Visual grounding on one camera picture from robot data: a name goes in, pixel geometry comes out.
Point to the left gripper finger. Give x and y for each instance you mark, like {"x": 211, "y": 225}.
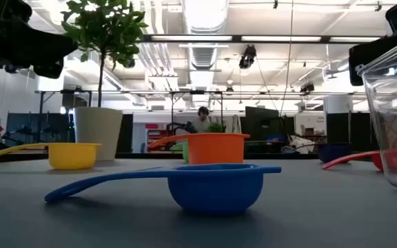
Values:
{"x": 48, "y": 71}
{"x": 47, "y": 48}

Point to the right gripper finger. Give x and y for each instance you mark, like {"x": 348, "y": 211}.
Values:
{"x": 367, "y": 55}

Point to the yellow measuring cup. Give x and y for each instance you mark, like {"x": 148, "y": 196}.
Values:
{"x": 69, "y": 156}

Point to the purple measuring cup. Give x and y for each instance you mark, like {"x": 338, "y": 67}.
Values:
{"x": 334, "y": 152}

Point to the red measuring cup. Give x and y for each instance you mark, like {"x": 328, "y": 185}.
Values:
{"x": 350, "y": 159}

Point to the green measuring cup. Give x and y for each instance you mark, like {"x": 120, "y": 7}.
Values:
{"x": 185, "y": 151}

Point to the orange measuring cup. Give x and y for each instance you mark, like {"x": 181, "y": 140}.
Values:
{"x": 215, "y": 148}

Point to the blue measuring cup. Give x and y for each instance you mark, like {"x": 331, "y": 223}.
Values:
{"x": 215, "y": 189}

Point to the black ceiling spotlight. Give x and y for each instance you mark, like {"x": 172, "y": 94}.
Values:
{"x": 11, "y": 69}

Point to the green leafy plant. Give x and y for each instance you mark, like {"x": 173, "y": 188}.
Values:
{"x": 105, "y": 27}

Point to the white plant pot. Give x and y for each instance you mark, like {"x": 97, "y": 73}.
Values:
{"x": 98, "y": 132}

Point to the white crumpled cloth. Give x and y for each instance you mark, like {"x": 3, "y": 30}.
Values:
{"x": 302, "y": 144}

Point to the black monitor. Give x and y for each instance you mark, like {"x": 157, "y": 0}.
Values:
{"x": 260, "y": 120}

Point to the person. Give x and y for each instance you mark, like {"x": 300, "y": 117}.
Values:
{"x": 202, "y": 124}

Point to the small green plant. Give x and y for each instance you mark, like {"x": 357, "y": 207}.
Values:
{"x": 215, "y": 127}

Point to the black ceiling-hung camera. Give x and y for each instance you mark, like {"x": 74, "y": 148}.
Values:
{"x": 247, "y": 56}

